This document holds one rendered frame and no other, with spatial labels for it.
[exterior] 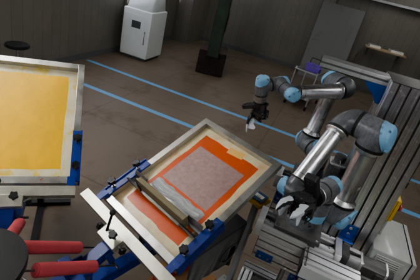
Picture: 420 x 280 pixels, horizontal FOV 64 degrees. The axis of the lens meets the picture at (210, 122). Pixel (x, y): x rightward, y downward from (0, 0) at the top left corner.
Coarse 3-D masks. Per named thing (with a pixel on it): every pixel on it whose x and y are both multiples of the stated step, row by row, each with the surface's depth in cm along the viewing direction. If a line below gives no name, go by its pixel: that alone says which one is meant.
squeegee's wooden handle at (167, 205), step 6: (138, 180) 172; (144, 180) 172; (144, 186) 169; (150, 186) 169; (150, 192) 167; (156, 192) 166; (156, 198) 165; (162, 198) 163; (162, 204) 163; (168, 204) 160; (168, 210) 161; (174, 210) 158; (174, 216) 159; (180, 216) 155; (186, 216) 155; (180, 222) 158; (186, 222) 157
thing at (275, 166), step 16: (192, 128) 208; (208, 128) 212; (176, 144) 199; (240, 144) 196; (160, 160) 193; (272, 160) 185; (272, 176) 181; (256, 192) 174; (112, 208) 172; (240, 208) 167; (128, 224) 165; (224, 224) 162; (144, 240) 157; (160, 256) 151; (176, 272) 146
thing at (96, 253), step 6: (96, 246) 149; (102, 246) 149; (90, 252) 147; (96, 252) 147; (102, 252) 146; (108, 252) 148; (84, 258) 145; (90, 258) 145; (96, 258) 145; (102, 258) 147
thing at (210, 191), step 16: (224, 160) 192; (240, 160) 191; (208, 176) 184; (224, 176) 184; (240, 176) 183; (192, 192) 177; (208, 192) 176; (224, 192) 176; (208, 208) 169; (160, 224) 164; (176, 240) 158
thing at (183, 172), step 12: (204, 144) 202; (216, 144) 202; (180, 156) 196; (192, 156) 196; (204, 156) 195; (216, 156) 195; (168, 168) 190; (180, 168) 190; (192, 168) 189; (204, 168) 189; (168, 180) 184; (180, 180) 184; (192, 180) 183; (132, 192) 180; (180, 192) 178; (144, 204) 174
